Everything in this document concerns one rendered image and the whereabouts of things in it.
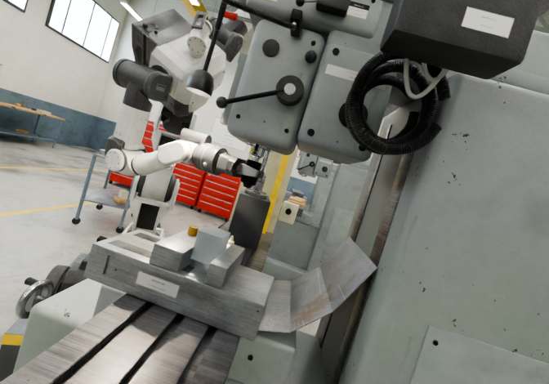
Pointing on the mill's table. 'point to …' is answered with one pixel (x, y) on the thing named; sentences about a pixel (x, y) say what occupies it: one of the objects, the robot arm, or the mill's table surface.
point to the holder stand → (249, 217)
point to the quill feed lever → (289, 87)
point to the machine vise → (185, 283)
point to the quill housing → (283, 51)
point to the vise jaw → (173, 252)
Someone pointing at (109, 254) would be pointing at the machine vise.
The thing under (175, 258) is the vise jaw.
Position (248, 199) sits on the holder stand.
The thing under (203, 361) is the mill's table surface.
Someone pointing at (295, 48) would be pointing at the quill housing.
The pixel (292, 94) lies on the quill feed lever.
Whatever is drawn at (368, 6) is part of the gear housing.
